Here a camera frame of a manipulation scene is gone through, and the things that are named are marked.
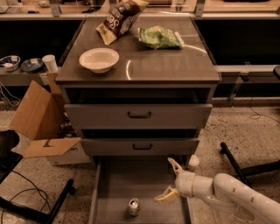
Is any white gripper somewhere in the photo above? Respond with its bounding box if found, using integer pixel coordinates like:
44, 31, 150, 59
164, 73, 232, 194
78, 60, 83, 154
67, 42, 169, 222
154, 157, 214, 203

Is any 7up soda can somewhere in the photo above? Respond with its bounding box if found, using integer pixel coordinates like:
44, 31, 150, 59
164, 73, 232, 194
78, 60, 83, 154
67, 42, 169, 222
127, 198, 140, 217

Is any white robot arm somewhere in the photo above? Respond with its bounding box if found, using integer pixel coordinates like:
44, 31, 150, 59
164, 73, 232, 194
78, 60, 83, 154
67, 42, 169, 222
155, 157, 280, 224

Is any grey open bottom drawer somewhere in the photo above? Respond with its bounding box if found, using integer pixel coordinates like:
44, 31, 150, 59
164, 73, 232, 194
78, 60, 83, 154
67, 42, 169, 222
88, 156, 191, 224

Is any grey drawer cabinet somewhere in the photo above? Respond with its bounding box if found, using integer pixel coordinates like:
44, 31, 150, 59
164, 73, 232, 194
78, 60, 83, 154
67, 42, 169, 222
55, 16, 222, 165

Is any grey middle drawer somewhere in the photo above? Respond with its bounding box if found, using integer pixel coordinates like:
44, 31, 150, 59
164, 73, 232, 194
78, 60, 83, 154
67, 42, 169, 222
81, 138, 199, 156

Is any grey top drawer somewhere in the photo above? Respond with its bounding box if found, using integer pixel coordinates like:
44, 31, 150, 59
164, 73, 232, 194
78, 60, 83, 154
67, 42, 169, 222
65, 104, 213, 130

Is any black stand leg right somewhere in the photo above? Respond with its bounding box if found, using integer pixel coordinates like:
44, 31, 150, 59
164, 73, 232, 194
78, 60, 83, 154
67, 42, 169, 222
220, 142, 280, 186

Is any black stand leg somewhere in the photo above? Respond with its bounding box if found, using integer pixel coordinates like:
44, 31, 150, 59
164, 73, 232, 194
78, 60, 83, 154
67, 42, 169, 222
0, 179, 75, 224
220, 142, 280, 186

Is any black stand leg left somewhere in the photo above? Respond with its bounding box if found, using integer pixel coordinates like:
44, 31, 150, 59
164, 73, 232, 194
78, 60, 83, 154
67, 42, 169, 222
0, 179, 75, 224

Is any green chip bag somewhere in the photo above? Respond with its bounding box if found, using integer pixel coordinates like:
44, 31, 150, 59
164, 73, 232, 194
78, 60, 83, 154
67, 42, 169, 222
138, 25, 185, 49

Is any open cardboard box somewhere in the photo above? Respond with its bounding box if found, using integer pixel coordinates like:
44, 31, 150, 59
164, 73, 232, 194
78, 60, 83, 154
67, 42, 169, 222
10, 80, 90, 165

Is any black chair seat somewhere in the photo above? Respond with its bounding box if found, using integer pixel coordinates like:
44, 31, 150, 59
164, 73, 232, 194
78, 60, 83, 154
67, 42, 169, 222
0, 129, 23, 183

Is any brown chip bag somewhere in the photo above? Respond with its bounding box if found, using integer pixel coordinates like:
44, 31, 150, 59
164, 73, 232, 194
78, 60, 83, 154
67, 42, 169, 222
96, 0, 149, 46

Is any white paper cup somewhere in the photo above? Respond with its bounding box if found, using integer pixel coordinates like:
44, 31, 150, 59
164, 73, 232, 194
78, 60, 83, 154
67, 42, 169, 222
42, 54, 58, 73

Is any blue bowl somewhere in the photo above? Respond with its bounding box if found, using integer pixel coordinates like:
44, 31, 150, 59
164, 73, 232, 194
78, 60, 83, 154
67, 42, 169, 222
20, 58, 44, 74

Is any white patterned bowl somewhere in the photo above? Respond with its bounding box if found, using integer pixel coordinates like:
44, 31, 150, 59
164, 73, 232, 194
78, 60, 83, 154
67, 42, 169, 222
0, 55, 21, 72

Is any black cable on floor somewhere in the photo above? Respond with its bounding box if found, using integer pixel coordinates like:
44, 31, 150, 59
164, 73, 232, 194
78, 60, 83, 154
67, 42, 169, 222
0, 169, 52, 224

